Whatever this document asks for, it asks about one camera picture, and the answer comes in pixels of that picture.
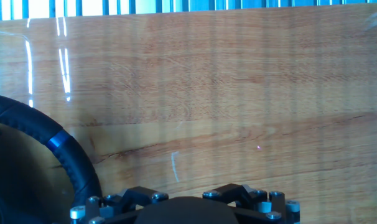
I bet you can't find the black racing steering wheel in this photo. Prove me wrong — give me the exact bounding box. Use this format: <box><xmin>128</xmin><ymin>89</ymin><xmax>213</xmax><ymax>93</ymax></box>
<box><xmin>0</xmin><ymin>93</ymin><xmax>103</xmax><ymax>224</ymax></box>

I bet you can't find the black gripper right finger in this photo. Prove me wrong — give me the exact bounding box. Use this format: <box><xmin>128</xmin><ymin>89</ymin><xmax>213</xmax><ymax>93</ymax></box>
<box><xmin>202</xmin><ymin>183</ymin><xmax>301</xmax><ymax>224</ymax></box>

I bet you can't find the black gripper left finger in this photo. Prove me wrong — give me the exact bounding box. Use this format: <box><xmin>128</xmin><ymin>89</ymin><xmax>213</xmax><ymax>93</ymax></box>
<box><xmin>70</xmin><ymin>185</ymin><xmax>170</xmax><ymax>224</ymax></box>

